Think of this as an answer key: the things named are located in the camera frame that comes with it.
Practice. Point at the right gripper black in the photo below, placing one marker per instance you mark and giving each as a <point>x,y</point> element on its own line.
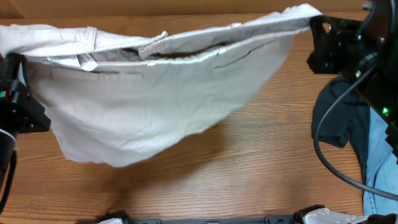
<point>337,45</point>

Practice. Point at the dark navy shirt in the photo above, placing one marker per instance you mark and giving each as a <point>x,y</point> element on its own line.
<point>348,122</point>

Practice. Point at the beige shorts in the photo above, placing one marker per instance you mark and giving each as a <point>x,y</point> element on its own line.
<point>118,100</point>

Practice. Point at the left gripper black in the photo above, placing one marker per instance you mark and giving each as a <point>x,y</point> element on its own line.
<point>15,98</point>

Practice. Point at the blue denim jeans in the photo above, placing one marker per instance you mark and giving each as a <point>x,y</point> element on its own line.
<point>381,169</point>

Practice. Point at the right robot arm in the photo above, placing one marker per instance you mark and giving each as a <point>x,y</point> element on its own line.
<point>377,86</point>

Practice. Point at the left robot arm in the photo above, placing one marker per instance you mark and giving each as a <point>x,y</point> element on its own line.
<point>8,162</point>

